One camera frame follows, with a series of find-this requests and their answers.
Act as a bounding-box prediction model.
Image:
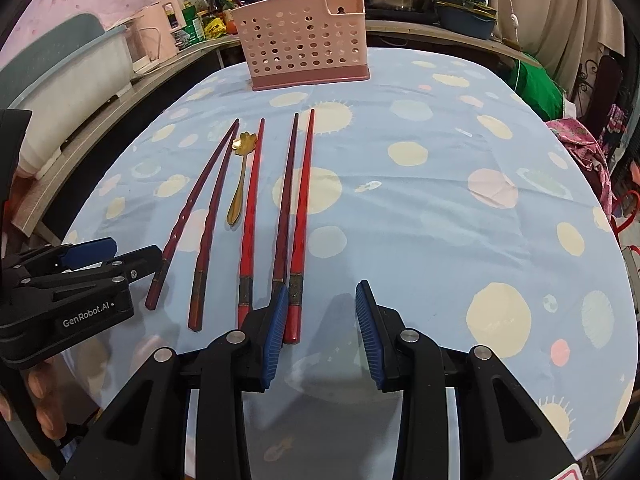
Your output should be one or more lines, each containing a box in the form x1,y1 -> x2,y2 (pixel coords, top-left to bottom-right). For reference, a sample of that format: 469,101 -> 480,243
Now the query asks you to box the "beige curtain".
487,0 -> 626,96

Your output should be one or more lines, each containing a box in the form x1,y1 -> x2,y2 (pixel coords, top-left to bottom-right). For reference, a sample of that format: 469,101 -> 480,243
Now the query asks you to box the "white dish drainer box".
0,14 -> 133,181

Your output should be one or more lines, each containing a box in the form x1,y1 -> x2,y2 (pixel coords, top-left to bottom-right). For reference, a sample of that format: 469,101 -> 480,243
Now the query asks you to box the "white cable with switch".
500,0 -> 523,51

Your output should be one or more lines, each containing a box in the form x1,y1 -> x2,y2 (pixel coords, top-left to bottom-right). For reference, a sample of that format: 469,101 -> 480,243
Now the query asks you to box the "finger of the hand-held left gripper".
0,238 -> 119,273
0,245 -> 164,326

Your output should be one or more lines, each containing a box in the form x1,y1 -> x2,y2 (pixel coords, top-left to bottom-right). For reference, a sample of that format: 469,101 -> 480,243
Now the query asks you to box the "blue planter basin with greens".
432,0 -> 498,40

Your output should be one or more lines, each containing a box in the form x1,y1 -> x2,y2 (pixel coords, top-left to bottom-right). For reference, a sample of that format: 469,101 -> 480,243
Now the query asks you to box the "pink perforated utensil basket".
231,0 -> 372,92

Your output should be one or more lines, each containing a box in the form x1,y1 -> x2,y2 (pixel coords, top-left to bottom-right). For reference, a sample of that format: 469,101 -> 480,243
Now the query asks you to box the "bright red chopstick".
236,117 -> 266,327
283,108 -> 317,346

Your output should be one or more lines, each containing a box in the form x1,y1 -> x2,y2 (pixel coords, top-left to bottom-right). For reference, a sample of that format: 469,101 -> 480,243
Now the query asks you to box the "person's left hand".
0,360 -> 68,443

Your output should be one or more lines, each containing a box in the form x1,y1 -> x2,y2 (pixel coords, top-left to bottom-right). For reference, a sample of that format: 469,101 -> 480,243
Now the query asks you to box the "pink patterned cloth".
545,105 -> 613,216

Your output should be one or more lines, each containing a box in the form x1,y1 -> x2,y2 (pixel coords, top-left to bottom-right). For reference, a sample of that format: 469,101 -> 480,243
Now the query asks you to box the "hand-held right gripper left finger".
60,284 -> 291,480

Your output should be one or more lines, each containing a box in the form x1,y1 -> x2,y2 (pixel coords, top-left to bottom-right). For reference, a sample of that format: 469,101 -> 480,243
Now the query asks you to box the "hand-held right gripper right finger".
354,280 -> 581,480

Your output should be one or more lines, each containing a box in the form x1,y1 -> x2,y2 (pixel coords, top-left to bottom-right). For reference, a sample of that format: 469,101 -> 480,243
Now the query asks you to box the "gold flower-shaped spoon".
226,131 -> 258,226

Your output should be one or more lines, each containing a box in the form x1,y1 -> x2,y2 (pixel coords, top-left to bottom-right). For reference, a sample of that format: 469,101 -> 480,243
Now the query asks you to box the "green bag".
502,55 -> 566,121

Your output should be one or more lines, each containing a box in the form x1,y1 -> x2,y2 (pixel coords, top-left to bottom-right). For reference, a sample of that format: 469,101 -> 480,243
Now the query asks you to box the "dark ornate chair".
580,55 -> 626,131

